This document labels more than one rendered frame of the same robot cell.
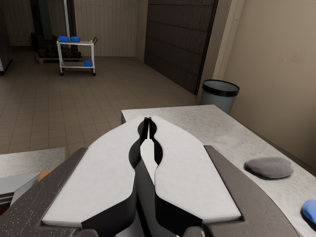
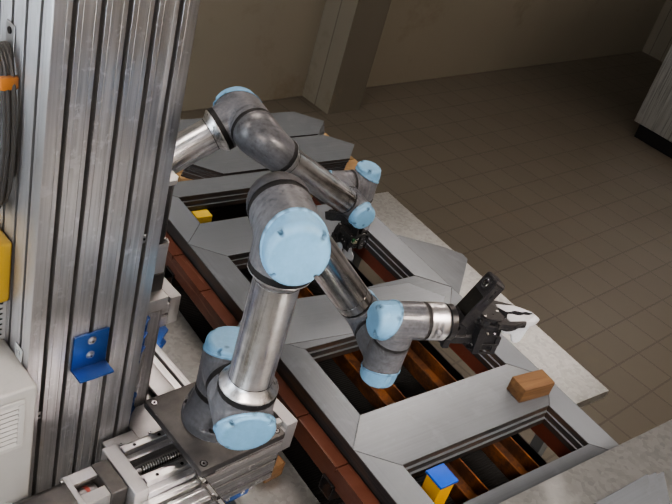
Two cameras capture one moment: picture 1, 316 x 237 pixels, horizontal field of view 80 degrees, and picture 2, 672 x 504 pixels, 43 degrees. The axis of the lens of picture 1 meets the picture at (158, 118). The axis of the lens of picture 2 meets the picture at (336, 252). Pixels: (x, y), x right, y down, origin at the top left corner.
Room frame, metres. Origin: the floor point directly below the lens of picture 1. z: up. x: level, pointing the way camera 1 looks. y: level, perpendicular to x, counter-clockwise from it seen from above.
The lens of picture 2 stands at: (-0.80, -1.21, 2.41)
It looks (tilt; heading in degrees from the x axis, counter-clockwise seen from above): 33 degrees down; 69
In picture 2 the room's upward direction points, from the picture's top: 17 degrees clockwise
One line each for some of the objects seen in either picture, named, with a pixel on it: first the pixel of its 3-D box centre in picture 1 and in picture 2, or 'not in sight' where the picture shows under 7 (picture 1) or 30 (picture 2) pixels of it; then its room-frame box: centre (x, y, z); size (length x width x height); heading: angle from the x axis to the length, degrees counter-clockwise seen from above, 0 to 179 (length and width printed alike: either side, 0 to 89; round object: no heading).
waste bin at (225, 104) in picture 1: (215, 105); not in sight; (2.89, -0.91, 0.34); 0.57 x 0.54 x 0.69; 120
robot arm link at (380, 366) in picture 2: not in sight; (381, 352); (-0.19, 0.00, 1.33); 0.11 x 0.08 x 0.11; 95
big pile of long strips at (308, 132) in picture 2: not in sight; (260, 146); (-0.11, 1.75, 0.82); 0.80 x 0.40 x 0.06; 24
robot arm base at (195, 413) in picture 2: not in sight; (219, 400); (-0.46, 0.09, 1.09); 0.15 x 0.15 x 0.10
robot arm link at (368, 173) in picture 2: not in sight; (364, 181); (0.00, 0.86, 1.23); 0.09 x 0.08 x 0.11; 16
